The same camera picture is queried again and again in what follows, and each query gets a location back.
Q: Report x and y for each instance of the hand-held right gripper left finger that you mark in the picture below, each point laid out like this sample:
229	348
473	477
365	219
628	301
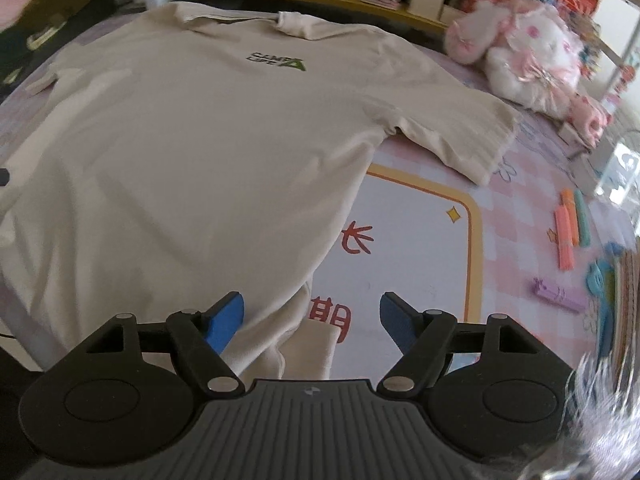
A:
227	321

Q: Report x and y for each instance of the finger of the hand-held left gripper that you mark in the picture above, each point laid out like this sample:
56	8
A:
3	176

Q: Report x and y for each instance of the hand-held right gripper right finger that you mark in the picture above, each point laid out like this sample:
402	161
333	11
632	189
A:
395	319

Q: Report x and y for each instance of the beige T-shirt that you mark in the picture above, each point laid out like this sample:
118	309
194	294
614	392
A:
200	160

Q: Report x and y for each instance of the pink checkered desk mat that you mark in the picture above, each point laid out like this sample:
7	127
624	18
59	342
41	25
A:
425	260

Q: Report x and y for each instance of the dark cloth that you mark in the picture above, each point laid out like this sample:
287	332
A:
45	55

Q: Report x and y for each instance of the purple plastic clip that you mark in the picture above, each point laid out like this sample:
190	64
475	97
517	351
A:
557	295

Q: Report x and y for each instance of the blue plastic toy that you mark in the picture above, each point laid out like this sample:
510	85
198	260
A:
602	290

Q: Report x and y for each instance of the green highlighter pen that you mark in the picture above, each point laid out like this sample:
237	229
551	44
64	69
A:
582	220

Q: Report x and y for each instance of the white fluffy sleeve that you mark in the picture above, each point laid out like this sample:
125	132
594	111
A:
607	420

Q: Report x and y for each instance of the clear plastic container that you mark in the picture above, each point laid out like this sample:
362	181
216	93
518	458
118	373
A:
620	170

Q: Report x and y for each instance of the white pink plush rabbit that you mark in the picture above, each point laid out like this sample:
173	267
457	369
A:
535	50

